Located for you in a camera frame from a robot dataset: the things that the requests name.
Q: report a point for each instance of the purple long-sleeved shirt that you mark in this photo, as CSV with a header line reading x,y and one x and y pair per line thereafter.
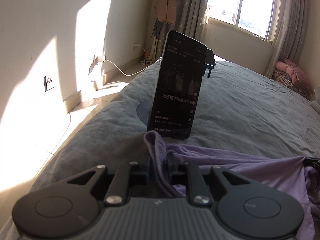
x,y
225,162

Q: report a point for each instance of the white power strip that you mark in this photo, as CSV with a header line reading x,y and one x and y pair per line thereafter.
x,y
146,61

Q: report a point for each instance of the pink hanging jacket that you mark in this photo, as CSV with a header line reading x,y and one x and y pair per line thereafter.
x,y
166,5

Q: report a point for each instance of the blue legged phone stand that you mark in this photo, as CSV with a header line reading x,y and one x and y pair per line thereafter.
x,y
208,71

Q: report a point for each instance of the grey star-patterned curtain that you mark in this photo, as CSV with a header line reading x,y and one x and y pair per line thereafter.
x,y
192,7
287,25

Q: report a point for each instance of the round grey phone stand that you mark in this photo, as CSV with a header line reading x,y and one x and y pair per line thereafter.
x,y
142,112

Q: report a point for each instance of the beige folded quilt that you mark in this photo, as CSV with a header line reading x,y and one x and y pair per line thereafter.
x,y
316,97

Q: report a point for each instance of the striped folded blanket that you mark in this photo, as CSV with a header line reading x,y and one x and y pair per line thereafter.
x,y
287,81

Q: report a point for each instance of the window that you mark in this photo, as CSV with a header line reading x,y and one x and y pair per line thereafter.
x,y
247,7

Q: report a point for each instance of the dark grey hanging cloth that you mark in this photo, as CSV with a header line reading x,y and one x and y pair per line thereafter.
x,y
158,30

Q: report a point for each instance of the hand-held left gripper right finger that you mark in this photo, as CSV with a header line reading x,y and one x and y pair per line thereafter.
x,y
175,173

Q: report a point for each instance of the black smartphone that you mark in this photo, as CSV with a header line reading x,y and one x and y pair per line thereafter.
x,y
210,56
177,90

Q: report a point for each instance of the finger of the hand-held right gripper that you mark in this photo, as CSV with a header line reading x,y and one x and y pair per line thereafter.
x,y
312,162

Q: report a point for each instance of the white wall socket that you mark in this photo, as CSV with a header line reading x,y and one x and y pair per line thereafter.
x,y
136,46

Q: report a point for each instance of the grey bed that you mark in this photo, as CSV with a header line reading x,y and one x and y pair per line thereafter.
x,y
237,110

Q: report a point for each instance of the pink folded quilt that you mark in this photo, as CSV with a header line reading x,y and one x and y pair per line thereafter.
x,y
282,67

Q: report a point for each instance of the pink pillow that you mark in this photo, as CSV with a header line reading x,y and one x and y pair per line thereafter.
x,y
298,72

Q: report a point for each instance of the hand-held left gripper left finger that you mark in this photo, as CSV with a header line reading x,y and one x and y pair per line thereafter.
x,y
140,172

